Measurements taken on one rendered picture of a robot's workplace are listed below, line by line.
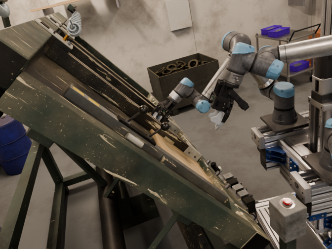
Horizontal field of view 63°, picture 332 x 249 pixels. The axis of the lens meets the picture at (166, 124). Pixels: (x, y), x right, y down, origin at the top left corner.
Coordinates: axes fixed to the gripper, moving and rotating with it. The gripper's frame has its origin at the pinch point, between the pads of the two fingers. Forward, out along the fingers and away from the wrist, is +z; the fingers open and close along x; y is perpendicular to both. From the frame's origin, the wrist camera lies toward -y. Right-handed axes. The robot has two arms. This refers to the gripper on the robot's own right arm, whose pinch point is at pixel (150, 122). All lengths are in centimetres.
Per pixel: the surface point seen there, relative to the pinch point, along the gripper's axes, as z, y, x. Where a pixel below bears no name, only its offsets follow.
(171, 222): 18, 65, 8
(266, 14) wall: -241, -332, 185
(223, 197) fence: -1, 51, 36
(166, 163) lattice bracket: 0, 55, -7
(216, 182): -2, 37, 38
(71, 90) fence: -1, 51, -56
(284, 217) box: -16, 76, 45
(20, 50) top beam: -8, 75, -75
